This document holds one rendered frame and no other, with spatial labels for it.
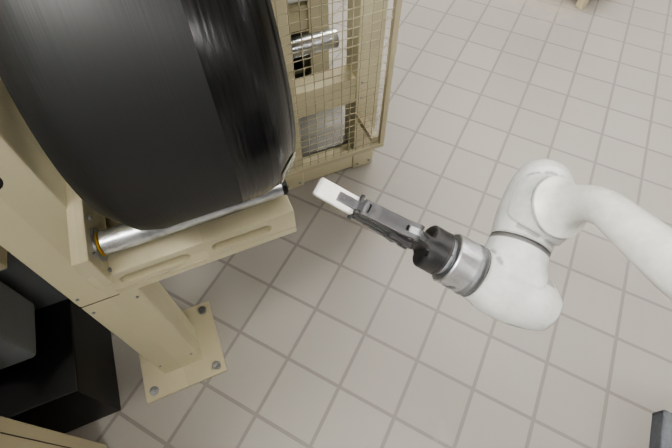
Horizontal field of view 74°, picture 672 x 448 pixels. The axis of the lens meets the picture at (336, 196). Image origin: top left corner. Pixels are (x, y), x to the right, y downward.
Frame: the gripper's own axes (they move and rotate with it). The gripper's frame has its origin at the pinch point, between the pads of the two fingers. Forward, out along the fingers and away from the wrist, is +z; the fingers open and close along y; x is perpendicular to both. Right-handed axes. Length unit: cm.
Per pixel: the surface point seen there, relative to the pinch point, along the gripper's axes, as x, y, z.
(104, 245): -24.2, 14.1, 29.8
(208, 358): -52, 96, 2
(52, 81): -8.3, -23.8, 31.8
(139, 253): -23.2, 18.2, 24.9
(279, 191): -1.5, 14.5, 8.1
